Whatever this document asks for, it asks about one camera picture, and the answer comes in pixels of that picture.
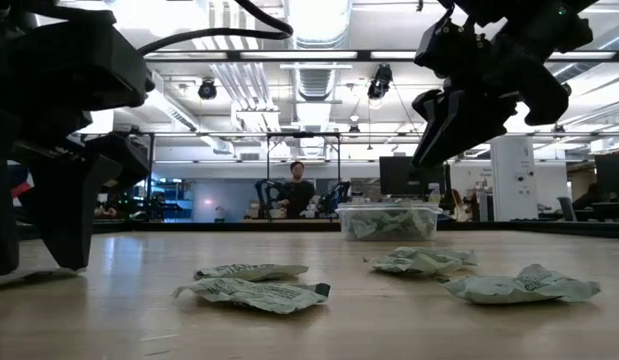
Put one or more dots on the clear plastic bin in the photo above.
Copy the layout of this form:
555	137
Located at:
389	207

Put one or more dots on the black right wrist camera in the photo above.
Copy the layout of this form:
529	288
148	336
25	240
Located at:
449	50

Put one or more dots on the black computer monitor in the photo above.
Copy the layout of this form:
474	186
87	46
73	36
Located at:
396	177

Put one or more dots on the grey office chair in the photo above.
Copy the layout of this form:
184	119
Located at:
566	207

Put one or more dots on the seated person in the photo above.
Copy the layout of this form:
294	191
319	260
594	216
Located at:
459	210

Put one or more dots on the black hanging camera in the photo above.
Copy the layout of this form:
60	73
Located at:
207	90

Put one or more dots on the standing person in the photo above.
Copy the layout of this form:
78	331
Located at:
299	195

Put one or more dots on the black overhead rig camera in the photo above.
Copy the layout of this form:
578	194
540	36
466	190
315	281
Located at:
381	80

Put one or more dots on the black background robot arm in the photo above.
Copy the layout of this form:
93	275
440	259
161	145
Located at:
334	197
266	195
139	207

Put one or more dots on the silver ventilation duct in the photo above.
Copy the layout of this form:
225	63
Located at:
316	20

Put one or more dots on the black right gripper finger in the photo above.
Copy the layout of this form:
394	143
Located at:
464	125
428	105

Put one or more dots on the dark computer monitor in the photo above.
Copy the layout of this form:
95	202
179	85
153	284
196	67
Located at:
614	175

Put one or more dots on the white square pillar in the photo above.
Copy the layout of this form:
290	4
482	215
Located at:
514	175

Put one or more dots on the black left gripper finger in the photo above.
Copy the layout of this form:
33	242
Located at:
1	215
69	210

